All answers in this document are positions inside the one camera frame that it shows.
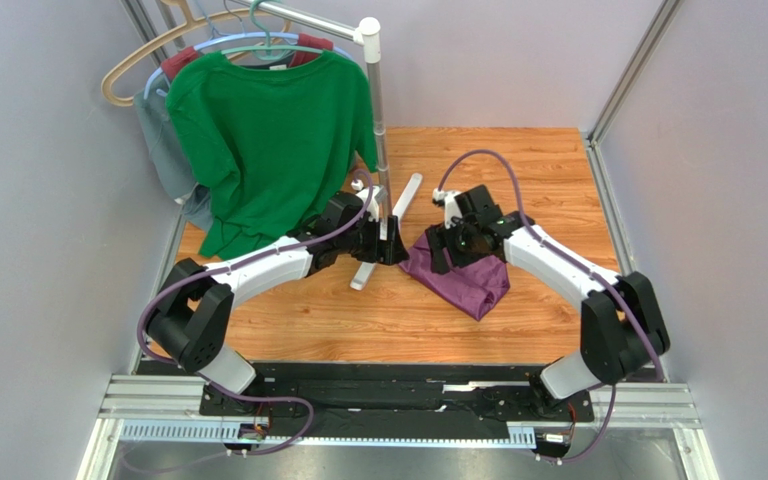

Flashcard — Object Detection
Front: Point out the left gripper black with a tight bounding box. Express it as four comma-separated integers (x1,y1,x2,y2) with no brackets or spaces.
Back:
336,213,409,265

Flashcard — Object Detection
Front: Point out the purple cloth napkin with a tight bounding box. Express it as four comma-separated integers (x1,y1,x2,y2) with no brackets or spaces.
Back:
399,236,511,321

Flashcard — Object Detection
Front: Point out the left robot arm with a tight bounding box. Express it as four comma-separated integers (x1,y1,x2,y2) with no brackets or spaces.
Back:
137,192,409,395

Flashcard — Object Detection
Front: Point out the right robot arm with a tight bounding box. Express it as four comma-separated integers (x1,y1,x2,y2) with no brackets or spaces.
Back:
425,185,671,404

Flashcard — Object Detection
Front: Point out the green t-shirt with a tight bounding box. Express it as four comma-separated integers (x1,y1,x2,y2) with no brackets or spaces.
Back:
166,51,379,260

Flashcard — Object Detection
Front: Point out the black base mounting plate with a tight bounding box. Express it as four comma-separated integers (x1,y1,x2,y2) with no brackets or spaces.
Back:
195,362,597,440

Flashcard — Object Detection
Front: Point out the teal clothes hanger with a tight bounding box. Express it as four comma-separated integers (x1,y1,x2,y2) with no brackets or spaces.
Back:
220,0,323,62

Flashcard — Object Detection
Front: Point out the white clothes rack stand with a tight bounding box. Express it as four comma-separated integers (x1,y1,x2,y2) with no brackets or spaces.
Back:
250,0,425,291

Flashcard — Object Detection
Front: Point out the grey garment on rack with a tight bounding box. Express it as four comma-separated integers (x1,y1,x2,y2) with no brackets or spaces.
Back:
133,88,213,231

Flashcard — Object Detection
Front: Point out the light blue clothes hanger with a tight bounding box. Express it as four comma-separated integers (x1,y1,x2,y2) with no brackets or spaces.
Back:
144,31,355,101

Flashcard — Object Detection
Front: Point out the wooden clothes hanger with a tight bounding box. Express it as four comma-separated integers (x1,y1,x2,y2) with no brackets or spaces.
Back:
99,0,295,108

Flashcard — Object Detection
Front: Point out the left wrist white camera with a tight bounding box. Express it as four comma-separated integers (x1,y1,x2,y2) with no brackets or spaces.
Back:
350,169,382,225

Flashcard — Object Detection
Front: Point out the aluminium frame rail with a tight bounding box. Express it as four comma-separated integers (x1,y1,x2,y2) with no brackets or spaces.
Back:
586,1,684,274

